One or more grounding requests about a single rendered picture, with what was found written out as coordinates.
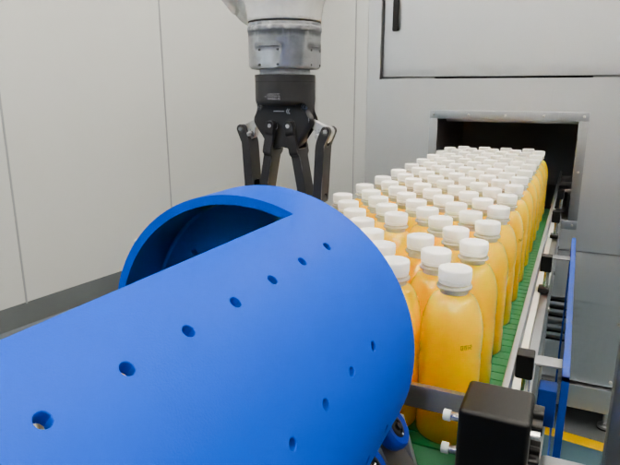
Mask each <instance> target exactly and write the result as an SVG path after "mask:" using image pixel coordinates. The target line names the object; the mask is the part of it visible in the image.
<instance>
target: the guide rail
mask: <svg viewBox="0 0 620 465"><path fill-rule="evenodd" d="M558 187H559V186H557V187H556V189H555V191H554V198H553V201H552V205H551V208H550V211H549V215H548V219H547V222H546V225H545V228H544V232H543V236H542V241H541V245H540V248H539V252H538V256H537V258H536V262H535V266H534V269H533V272H532V275H531V282H530V285H529V289H528V292H527V295H526V299H525V303H524V305H523V309H522V313H521V316H520V320H519V325H518V329H517V332H516V336H515V339H514V342H513V346H512V350H511V353H510V356H509V359H508V363H507V369H506V372H505V376H504V379H503V383H502V387H506V388H512V384H513V380H514V375H515V370H516V360H517V353H518V349H519V348H521V345H522V341H523V338H524V333H525V329H526V326H527V322H528V318H529V314H530V310H531V303H532V299H533V295H534V292H535V287H536V283H537V279H538V276H539V272H540V266H541V258H542V254H543V253H544V249H545V245H546V241H547V237H548V233H549V230H550V226H551V221H552V214H553V209H554V207H555V202H556V199H557V192H558Z"/></svg>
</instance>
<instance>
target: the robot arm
mask: <svg viewBox="0 0 620 465"><path fill-rule="evenodd" d="M221 1H222V2H223V3H224V4H225V5H226V6H227V7H228V8H229V10H230V11H231V12H232V14H234V15H235V16H237V17H238V19H239V20H240V21H242V22H243V23H244V24H245V25H246V26H248V27H247V33H248V51H249V66H250V68H251V69H254V70H259V72H260V75H255V82H256V105H257V110H256V115H255V118H254V120H253V121H251V122H249V123H247V124H241V125H238V126H237V132H238V135H239V137H240V139H241V141H242V150H243V162H244V185H274V186H276V182H277V176H278V169H279V164H280V155H281V153H282V151H283V148H286V149H288V151H289V155H290V156H291V157H292V166H293V170H294V176H295V182H296V187H297V191H299V192H302V193H305V194H307V195H309V196H311V197H315V198H317V199H319V200H321V201H323V202H327V201H328V190H329V174H330V159H331V145H332V142H333V140H334V137H335V136H336V134H337V128H336V127H335V126H334V125H332V126H328V125H325V124H323V123H321V122H319V121H318V119H317V116H316V112H315V101H316V75H310V70H318V69H319V68H320V67H321V33H322V28H321V19H322V12H323V7H324V4H325V1H326V0H221ZM258 130H259V131H260V133H261V134H262V136H263V138H264V145H263V153H264V158H263V164H262V171H261V170H260V156H259V144H258V138H257V136H258V134H259V132H258ZM314 130H315V139H316V149H315V166H314V183H313V181H312V175H311V170H310V164H309V159H308V152H309V148H308V143H307V139H308V138H309V137H310V135H311V134H312V132H313V131H314Z"/></svg>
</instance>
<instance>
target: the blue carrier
mask: <svg viewBox="0 0 620 465"><path fill-rule="evenodd" d="M413 367H414V336H413V328H412V322H411V315H410V311H409V308H408V305H407V302H406V299H405V296H404V294H403V291H402V289H401V287H400V285H399V282H398V280H397V278H396V276H395V274H394V272H393V270H392V269H391V267H390V265H389V264H388V262H387V261H386V259H385V258H384V256H383V255H382V254H381V252H380V251H379V250H378V248H377V247H376V245H375V244H374V243H373V242H372V241H371V240H370V238H369V237H368V236H367V235H366V234H365V233H364V232H363V231H362V230H361V229H360V228H359V227H358V226H357V225H355V224H354V223H353V222H352V221H351V220H349V219H348V218H347V217H346V216H344V215H343V214H342V213H340V212H339V211H337V210H336V209H334V208H332V207H331V206H330V205H328V204H326V203H325V202H323V201H321V200H319V199H317V198H315V197H311V196H309V195H307V194H305V193H302V192H299V191H296V190H292V189H289V188H285V187H280V186H274V185H244V186H238V187H234V188H230V189H226V190H223V191H220V192H216V193H213V194H209V195H206V196H203V197H197V198H193V199H190V200H187V201H185V202H183V203H180V204H178V205H176V206H174V207H172V208H170V209H168V210H166V211H165V212H163V213H162V214H161V215H160V216H159V217H157V218H156V219H155V220H154V221H153V222H152V223H151V224H149V226H148V227H147V228H146V229H145V230H144V231H143V232H142V233H141V235H139V237H138V238H137V240H136V241H135V243H134V245H133V246H132V248H131V250H130V252H129V254H128V256H127V258H126V261H125V264H124V267H123V270H122V274H121V277H120V281H119V286H118V290H116V291H114V292H110V293H108V294H105V295H103V296H102V297H99V298H97V299H95V300H93V301H90V302H88V303H86V304H83V305H81V306H78V307H76V308H74V309H71V310H69V311H67V312H64V313H63V314H61V315H58V316H55V317H52V318H50V319H48V320H45V321H43V322H41V323H39V324H37V325H35V326H32V327H30V328H26V329H24V330H22V331H20V332H18V333H16V334H13V335H11V336H9V337H6V338H4V339H2V340H0V465H370V464H371V462H372V460H373V458H374V457H375V455H376V452H377V451H378V450H379V448H380V446H381V444H382V443H383V441H384V439H385V437H386V436H387V434H388V431H389V430H390V428H391V426H392V424H393V423H394V422H395V420H396V418H397V417H398V415H399V412H400V410H401V408H402V406H403V404H404V402H405V399H406V398H407V395H408V392H409V389H410V385H411V378H412V373H413ZM122 373H123V374H122ZM34 423H39V424H41V425H42V426H44V429H45V430H41V429H38V428H36V427H35V426H34V425H33V424H34Z"/></svg>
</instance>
